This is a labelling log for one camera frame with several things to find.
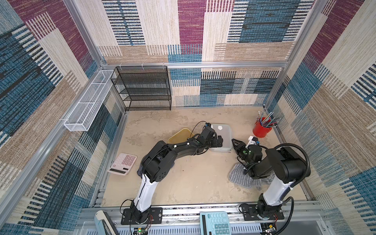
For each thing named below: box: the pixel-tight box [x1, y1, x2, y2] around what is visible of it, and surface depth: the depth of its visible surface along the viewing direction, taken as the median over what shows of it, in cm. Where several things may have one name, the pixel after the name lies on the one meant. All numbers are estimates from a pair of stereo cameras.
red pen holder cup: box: [252, 120, 273, 139], surface depth 105 cm
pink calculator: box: [107, 152, 138, 176], surface depth 91 cm
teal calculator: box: [199, 211, 232, 235], surface depth 71 cm
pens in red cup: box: [256, 111, 278, 128], surface depth 100 cm
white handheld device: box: [94, 210, 120, 235], surface depth 70 cm
